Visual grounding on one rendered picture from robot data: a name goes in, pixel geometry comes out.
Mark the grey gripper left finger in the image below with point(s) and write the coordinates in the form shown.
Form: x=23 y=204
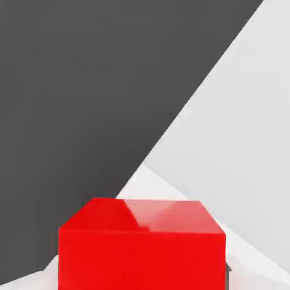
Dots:
x=43 y=279

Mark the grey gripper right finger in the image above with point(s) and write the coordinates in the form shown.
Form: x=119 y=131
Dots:
x=240 y=278

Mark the small red cube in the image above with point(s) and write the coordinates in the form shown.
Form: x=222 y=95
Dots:
x=140 y=258

